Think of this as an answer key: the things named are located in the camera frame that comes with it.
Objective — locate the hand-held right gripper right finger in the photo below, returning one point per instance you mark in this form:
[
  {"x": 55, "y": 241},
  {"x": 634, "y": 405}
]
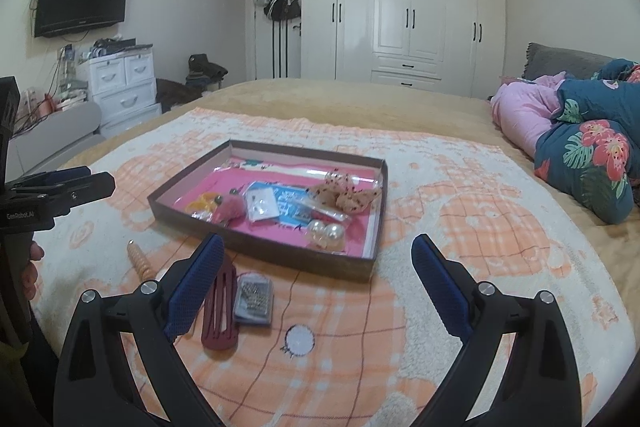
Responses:
[{"x": 442, "y": 282}]

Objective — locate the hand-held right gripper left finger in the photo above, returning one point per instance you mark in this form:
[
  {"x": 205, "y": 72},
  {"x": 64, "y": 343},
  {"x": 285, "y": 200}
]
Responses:
[{"x": 192, "y": 282}]

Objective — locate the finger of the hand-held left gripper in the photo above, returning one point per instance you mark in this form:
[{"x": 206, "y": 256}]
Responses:
[
  {"x": 85, "y": 189},
  {"x": 60, "y": 174}
]

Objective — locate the maroon hair clip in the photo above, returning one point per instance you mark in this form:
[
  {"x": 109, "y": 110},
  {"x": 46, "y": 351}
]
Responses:
[{"x": 227, "y": 307}]

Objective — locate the beige hair claw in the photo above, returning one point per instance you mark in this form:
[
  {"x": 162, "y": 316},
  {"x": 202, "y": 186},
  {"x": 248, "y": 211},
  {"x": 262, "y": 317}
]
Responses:
[{"x": 142, "y": 262}]

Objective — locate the small box of hairpins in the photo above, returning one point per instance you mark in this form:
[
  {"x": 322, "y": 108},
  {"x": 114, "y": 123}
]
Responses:
[{"x": 254, "y": 299}]

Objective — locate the bag of yellow rings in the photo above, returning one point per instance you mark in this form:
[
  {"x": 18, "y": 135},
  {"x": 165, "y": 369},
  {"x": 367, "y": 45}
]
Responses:
[{"x": 200, "y": 205}]

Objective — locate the pink pompom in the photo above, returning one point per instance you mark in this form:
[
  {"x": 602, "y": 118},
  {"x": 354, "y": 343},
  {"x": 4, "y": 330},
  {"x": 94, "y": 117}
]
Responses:
[{"x": 230, "y": 209}]

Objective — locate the brown cardboard box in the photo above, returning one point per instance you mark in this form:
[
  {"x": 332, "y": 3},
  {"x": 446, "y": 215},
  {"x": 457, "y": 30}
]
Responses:
[{"x": 280, "y": 252}]

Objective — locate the earring card packet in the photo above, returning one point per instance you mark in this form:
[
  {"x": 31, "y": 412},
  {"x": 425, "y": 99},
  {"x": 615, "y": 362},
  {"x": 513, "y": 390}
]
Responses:
[{"x": 260, "y": 203}]

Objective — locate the pearl hair clip packet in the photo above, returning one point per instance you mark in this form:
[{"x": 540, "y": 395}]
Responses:
[{"x": 325, "y": 234}]

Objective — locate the person's left hand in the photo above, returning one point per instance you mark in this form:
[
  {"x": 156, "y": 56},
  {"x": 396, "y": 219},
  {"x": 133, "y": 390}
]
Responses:
[{"x": 32, "y": 267}]

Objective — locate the orange white checked blanket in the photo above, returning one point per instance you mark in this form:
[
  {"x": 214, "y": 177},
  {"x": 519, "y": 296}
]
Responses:
[{"x": 475, "y": 217}]

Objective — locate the cluttered shelf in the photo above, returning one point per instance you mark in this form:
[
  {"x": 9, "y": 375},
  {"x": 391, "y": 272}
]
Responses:
[{"x": 70, "y": 77}]

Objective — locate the white plastic drawer cabinet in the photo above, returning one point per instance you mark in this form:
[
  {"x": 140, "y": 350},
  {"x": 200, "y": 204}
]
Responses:
[{"x": 125, "y": 87}]

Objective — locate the brown clothes pile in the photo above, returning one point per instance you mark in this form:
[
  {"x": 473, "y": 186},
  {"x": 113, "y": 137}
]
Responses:
[{"x": 175, "y": 94}]

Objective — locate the black set-top box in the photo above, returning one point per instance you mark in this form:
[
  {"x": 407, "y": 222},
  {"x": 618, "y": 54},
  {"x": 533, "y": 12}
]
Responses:
[{"x": 117, "y": 43}]

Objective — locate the stool with dark clothes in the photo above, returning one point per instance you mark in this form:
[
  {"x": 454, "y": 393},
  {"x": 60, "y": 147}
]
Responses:
[{"x": 205, "y": 69}]

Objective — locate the pink quilt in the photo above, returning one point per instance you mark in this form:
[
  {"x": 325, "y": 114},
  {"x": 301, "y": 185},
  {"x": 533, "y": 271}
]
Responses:
[{"x": 525, "y": 112}]

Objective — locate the blue floral quilt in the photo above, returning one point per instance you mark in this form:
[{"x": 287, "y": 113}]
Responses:
[{"x": 590, "y": 147}]

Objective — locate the bed with beige sheet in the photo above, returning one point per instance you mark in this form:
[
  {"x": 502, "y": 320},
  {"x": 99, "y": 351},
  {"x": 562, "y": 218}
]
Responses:
[{"x": 350, "y": 94}]

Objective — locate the white room door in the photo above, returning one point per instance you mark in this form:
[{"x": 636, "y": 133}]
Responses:
[{"x": 287, "y": 52}]

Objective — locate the grey pillow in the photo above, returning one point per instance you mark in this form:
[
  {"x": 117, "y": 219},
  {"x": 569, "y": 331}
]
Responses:
[{"x": 555, "y": 59}]

